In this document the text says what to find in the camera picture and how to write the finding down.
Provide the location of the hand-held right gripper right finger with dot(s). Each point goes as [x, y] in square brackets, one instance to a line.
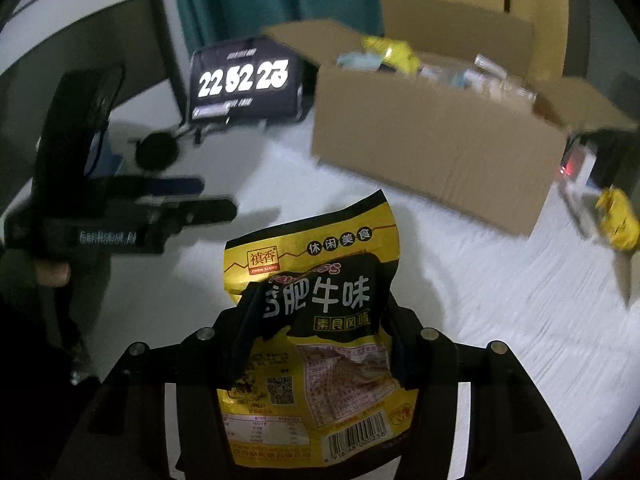
[400, 340]

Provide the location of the black round puck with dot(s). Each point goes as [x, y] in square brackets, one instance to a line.
[156, 151]

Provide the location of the teal curtain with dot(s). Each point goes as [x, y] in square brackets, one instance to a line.
[280, 0]

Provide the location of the lemon yellow snack packet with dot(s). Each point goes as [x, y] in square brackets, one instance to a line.
[395, 55]

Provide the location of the white snack packets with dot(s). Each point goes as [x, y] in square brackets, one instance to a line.
[480, 80]

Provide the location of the crumpled yellow snack packet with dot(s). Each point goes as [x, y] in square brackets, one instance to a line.
[617, 220]

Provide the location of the large blue cartoon snack bag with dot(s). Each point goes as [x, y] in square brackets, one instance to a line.
[357, 61]

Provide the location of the cardboard box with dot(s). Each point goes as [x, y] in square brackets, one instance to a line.
[440, 150]

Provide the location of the person's left hand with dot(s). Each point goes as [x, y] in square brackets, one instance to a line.
[51, 272]

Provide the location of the yellow black snack packet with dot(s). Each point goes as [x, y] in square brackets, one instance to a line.
[320, 260]

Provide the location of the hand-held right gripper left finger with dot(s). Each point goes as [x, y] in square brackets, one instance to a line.
[234, 325]

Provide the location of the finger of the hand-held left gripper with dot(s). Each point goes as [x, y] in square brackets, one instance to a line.
[170, 186]
[205, 212]

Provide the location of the black tablet clock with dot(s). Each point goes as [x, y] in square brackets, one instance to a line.
[245, 80]

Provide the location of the person's left forearm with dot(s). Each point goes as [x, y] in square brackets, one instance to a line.
[80, 305]

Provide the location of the black device with red light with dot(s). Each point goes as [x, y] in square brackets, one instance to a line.
[577, 165]

